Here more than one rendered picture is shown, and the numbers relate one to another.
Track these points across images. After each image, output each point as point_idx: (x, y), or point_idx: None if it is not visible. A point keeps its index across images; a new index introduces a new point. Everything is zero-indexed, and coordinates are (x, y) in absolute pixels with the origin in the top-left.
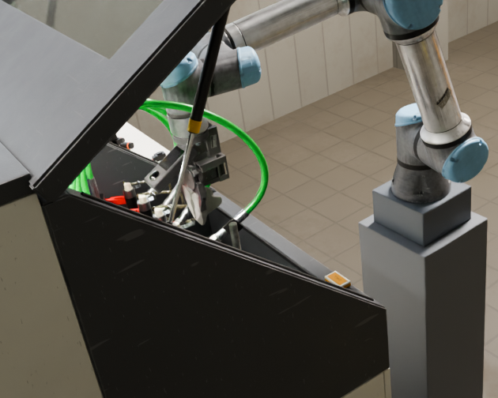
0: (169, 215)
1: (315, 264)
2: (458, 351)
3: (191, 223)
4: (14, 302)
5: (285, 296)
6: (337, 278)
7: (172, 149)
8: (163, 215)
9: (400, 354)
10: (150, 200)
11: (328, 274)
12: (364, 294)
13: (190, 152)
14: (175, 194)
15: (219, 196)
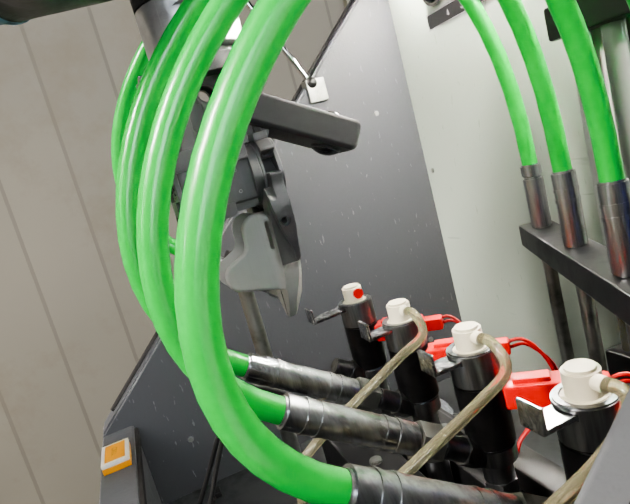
0: (304, 70)
1: (110, 502)
2: None
3: (316, 317)
4: None
5: None
6: (113, 450)
7: (263, 93)
8: (388, 316)
9: None
10: (443, 358)
11: (118, 459)
12: (104, 443)
13: (248, 8)
14: (286, 49)
15: (220, 262)
